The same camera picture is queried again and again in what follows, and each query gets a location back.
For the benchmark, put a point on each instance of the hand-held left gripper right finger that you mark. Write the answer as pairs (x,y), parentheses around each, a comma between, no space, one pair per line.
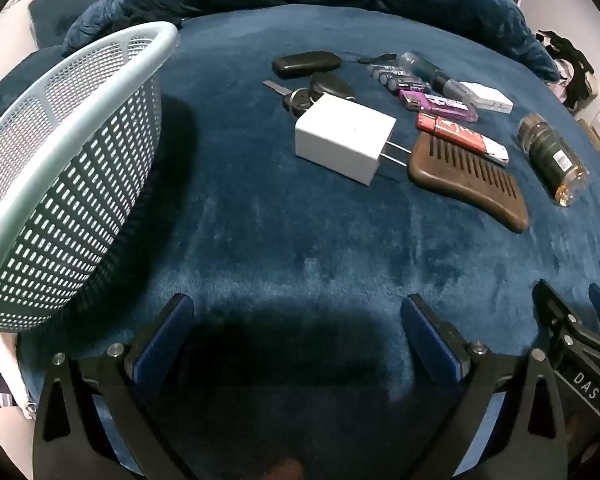
(430,347)

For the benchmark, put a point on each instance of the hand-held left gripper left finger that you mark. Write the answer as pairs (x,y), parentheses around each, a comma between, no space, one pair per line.
(162,342)

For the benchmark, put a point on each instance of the amber capsule bottle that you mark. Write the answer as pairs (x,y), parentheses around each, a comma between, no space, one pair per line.
(550,155)

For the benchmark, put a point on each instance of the brown wooden comb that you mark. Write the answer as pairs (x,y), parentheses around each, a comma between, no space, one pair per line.
(460,180)

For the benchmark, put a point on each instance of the pale blue plastic mesh basket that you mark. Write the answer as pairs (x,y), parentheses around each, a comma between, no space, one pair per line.
(80,160)

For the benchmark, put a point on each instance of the small white box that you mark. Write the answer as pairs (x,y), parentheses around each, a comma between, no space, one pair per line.
(487,95)

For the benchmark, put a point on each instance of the white charger adapter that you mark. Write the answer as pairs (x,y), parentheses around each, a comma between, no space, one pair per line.
(340,140)

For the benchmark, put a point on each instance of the purple patterned plastic case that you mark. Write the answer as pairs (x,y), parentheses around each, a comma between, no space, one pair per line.
(440,105)

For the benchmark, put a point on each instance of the shrink-wrapped battery pack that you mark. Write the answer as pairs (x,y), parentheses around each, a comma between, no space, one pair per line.
(397,79)

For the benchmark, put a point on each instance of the black car key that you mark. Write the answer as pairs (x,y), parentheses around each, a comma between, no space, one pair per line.
(327,87)

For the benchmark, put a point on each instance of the black oval case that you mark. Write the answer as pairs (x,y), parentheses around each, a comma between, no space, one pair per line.
(305,64)

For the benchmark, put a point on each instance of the blue plush blanket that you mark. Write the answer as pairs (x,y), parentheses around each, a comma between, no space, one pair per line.
(280,240)

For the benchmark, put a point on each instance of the pale cloth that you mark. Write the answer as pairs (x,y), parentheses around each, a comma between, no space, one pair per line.
(5,375)

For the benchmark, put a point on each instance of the pile of clothes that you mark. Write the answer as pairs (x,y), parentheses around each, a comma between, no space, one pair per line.
(577,67)

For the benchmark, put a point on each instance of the dark blue pillow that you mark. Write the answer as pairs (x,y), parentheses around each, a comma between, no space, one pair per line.
(65,20)

